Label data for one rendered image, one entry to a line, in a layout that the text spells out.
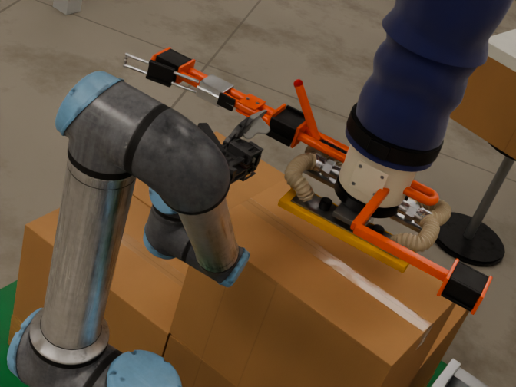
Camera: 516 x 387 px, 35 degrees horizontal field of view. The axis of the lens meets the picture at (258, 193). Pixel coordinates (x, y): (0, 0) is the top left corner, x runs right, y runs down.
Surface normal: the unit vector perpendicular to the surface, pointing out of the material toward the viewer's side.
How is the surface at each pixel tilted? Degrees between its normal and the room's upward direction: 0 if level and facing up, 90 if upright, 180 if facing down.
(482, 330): 0
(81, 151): 94
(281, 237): 0
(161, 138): 48
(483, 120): 90
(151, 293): 0
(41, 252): 90
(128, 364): 8
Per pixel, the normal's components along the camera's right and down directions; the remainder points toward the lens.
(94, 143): -0.43, 0.54
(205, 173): 0.63, 0.25
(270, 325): -0.59, 0.32
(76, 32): 0.26, -0.79
